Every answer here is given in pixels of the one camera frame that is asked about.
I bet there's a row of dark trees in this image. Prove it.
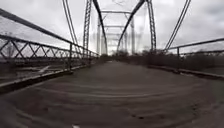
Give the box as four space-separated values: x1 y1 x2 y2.
106 48 224 71

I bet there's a steel bridge truss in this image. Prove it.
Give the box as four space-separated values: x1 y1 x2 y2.
61 0 193 56

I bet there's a metal lattice railing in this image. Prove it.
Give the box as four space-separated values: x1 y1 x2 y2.
0 8 101 95

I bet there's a brown wooden bridge deck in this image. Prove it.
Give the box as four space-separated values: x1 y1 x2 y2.
0 60 224 128

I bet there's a metal bar railing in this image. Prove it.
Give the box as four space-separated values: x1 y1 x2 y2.
146 37 224 80

